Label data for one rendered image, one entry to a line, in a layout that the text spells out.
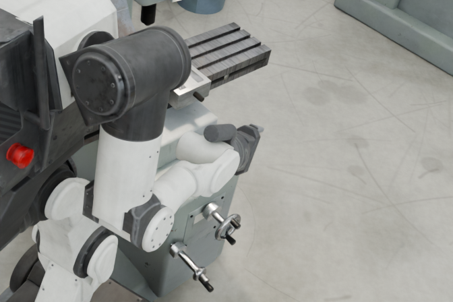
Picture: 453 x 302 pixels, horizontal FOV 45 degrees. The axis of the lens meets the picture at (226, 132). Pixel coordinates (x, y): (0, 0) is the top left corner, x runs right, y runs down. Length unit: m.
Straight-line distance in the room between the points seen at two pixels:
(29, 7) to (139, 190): 0.30
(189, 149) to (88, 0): 0.41
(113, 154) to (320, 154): 2.60
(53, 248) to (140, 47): 0.77
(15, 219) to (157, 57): 0.43
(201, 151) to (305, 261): 1.75
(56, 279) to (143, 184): 0.74
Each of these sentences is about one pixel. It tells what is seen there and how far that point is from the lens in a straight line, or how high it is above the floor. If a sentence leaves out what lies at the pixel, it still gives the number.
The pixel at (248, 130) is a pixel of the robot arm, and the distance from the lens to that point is 1.26.
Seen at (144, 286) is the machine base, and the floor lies 0.19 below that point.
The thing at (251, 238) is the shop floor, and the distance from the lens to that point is 2.77.
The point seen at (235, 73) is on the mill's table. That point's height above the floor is 0.92.
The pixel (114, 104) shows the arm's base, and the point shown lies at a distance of 0.68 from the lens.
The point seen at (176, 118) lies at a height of 0.88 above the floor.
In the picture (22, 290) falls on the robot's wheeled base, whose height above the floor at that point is 0.57.
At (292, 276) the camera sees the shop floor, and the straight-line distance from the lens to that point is 2.70.
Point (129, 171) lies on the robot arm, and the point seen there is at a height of 1.60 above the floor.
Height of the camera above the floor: 2.18
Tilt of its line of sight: 42 degrees down
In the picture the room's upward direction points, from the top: 14 degrees clockwise
